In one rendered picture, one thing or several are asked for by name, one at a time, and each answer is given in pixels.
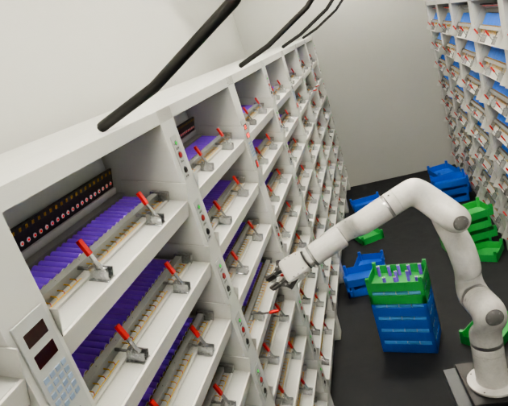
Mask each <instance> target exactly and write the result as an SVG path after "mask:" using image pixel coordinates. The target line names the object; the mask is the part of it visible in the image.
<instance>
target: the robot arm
mask: <svg viewBox="0 0 508 406"><path fill-rule="evenodd" d="M410 207H415V208H416V209H417V210H419V211H420V212H421V213H423V214H425V215H426V216H427V217H428V218H430V219H431V221H432V224H433V226H434V227H435V230H436V231H437V233H438V235H439V237H440V239H441V241H442V243H443V245H444V247H445V249H446V251H447V253H448V256H449V259H450V261H451V264H452V267H453V271H454V275H455V285H456V295H457V297H458V300H459V302H460V303H461V304H462V306H463V307H464V308H465V310H466V311H467V312H468V313H469V315H470V316H471V318H472V319H473V325H472V326H471V327H470V329H469V332H468V335H469V341H470V346H471V351H472V357H473V365H474V369H472V370H471V371H470V372H469V373H468V376H467V383H468V386H469V387H470V388H471V390H473V391H474V392H476V393H477V394H478V395H481V396H485V397H489V398H502V397H506V396H508V368H507V364H506V353H505V347H504V342H503V336H502V331H503V329H504V327H505V326H506V323H507V322H508V313H507V310H506V306H505V305H504V304H503V303H502V301H501V300H500V299H499V298H498V297H497V296H496V295H495V294H494V293H493V292H492V291H491V290H490V289H489V288H488V286H487V285H486V283H485V281H484V280H483V277H482V274H481V261H480V258H479V254H478V252H477V249H476V246H475V243H474V241H473V239H472V237H471V235H470V234H469V232H468V228H469V227H470V225H471V221H472V218H471V215H470V213H469V211H468V210H467V209H466V208H465V207H464V206H462V205H461V204H460V203H458V202H457V201H455V200H454V199H452V198H451V197H449V196H448V195H447V194H445V193H443V192H442V191H441V190H439V189H438V188H436V187H435V186H434V185H432V184H430V183H428V182H426V181H425V180H421V179H419V178H410V179H408V180H404V181H403V182H402V183H400V184H398V185H396V186H395V187H393V188H392V189H390V190H389V191H388V192H386V193H384V194H383V195H381V196H380V197H378V198H377V199H376V200H374V201H372V202H371V203H369V204H368V205H366V206H365V207H364V208H362V209H361V210H359V211H358V212H356V213H354V214H353V215H351V216H349V217H346V218H345V219H344V220H342V221H341V222H339V223H337V224H336V225H334V226H332V227H331V228H330V229H329V230H327V231H326V232H325V233H323V234H322V235H321V236H320V237H319V238H317V239H316V240H314V241H313V242H312V243H310V244H309V245H308V246H305V247H304V248H303V249H302V251H297V252H294V253H293V254H291V255H289V256H287V257H285V258H284V259H282V260H277V261H276V266H275V269H274V271H273V273H272V274H270V275H268V276H267V277H266V278H265V280H267V281H268V282H271V281H272V280H274V279H276V278H277V276H278V275H280V274H281V273H283V275H284V277H285V278H283V279H282V280H281V281H280V282H276V283H275V284H273V285H271V286H270V287H269V288H270V289H271V290H273V291H274V290H277V289H278V288H279V287H281V286H282V287H287V288H290V289H293V288H294V285H296V284H298V283H299V282H300V281H302V280H303V279H304V278H306V277H307V276H308V275H309V274H310V273H311V272H312V271H313V270H312V268H313V267H314V268H317V267H319V265H320V264H321V263H323V262H325V261H326V260H328V259H329V258H330V257H332V256H333V255H335V254H337V253H338V252H340V251H341V250H343V249H344V248H345V247H347V246H348V242H349V241H351V240H353V239H354V238H357V237H359V236H361V235H365V234H368V233H370V232H371V231H373V230H375V229H376V228H378V227H379V226H381V225H383V224H385V223H386V222H387V221H389V220H390V219H392V218H394V217H396V216H397V215H399V214H400V213H401V212H403V211H404V210H406V209H408V208H410ZM312 266H313V267H312ZM288 283H290V284H288Z"/></svg>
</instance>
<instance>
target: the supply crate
mask: <svg viewBox="0 0 508 406"><path fill-rule="evenodd" d="M407 264H409V265H410V270H411V274H412V275H410V281H407V279H406V273H405V270H407V268H406V265H407ZM396 265H397V264H389V266H390V270H391V273H392V275H391V276H389V274H388V271H387V267H386V266H387V265H376V262H372V267H373V268H372V270H371V272H370V274H369V277H368V278H365V280H364V281H365V284H366V288H367V290H368V292H401V291H424V288H425V284H426V281H427V274H428V268H427V261H426V259H422V262H421V266H422V270H423V273H422V275H420V274H419V271H418V263H402V264H399V266H400V269H401V273H402V274H401V275H398V278H399V281H398V282H394V281H393V276H394V273H393V271H397V272H398V270H397V267H396ZM376 266H379V267H380V270H381V277H379V276H378V274H377V268H376ZM415 276H418V281H415ZM382 277H385V279H386V283H383V281H382Z"/></svg>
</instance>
